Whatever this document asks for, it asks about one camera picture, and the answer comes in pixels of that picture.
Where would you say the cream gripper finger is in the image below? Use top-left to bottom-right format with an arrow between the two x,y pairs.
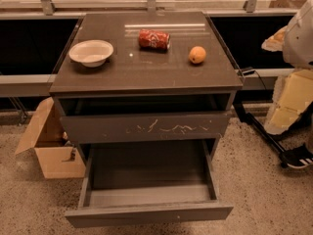
279,70 -> 313,115
264,108 -> 301,135

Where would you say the orange fruit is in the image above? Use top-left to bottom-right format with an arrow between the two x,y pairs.
189,46 -> 206,65

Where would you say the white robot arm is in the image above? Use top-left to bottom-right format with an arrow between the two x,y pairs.
261,0 -> 313,135

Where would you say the scratched middle drawer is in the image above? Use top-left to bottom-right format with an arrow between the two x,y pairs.
61,112 -> 230,144

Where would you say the dark grey drawer cabinet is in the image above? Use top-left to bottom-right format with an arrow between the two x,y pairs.
48,11 -> 244,168

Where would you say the open bottom drawer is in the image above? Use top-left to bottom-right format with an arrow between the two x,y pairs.
66,139 -> 233,228

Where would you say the red soda can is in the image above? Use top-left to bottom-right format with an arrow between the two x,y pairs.
138,29 -> 170,51

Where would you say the white bowl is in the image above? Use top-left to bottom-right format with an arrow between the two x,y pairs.
68,40 -> 113,68

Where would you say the open cardboard box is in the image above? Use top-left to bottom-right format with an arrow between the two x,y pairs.
15,97 -> 85,179

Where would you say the black cable with plug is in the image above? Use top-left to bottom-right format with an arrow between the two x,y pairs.
237,66 -> 268,91

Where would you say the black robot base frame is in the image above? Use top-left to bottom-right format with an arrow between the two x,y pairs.
233,100 -> 313,169

